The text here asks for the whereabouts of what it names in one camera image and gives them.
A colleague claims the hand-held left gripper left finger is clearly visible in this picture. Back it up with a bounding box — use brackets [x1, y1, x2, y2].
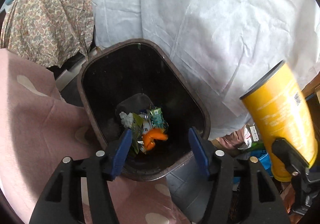
[29, 128, 132, 224]

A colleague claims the blue plastic bag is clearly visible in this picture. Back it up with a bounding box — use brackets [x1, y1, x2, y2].
[250, 154, 273, 177]

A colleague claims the pink polka dot tablecloth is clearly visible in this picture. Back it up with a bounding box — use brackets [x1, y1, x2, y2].
[0, 48, 192, 224]

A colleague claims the floral patterned cloth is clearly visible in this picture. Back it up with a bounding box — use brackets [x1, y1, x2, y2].
[0, 0, 95, 68]

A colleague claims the silver foil snack wrapper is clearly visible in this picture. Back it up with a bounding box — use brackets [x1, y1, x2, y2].
[139, 111, 153, 139]

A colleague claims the dark plastic trash bin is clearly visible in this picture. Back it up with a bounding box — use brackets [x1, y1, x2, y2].
[77, 40, 212, 182]

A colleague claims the silver foil packet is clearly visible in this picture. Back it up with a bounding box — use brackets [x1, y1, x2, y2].
[241, 124, 263, 151]

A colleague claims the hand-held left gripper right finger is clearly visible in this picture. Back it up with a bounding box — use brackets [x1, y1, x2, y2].
[188, 126, 291, 224]

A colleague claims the white cloth cover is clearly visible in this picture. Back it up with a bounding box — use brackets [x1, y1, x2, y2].
[89, 0, 320, 137]

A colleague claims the white tissue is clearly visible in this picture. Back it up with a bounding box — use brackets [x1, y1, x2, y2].
[119, 111, 134, 129]

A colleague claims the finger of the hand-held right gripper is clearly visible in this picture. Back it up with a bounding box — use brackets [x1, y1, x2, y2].
[271, 138, 311, 176]

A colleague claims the green drink carton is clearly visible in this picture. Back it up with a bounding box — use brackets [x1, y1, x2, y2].
[147, 105, 168, 132]

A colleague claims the yellow green wrapper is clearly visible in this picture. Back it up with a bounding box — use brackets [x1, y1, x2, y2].
[129, 113, 145, 158]

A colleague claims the yellow cylindrical snack can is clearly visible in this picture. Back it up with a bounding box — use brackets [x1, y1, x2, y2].
[239, 60, 318, 182]

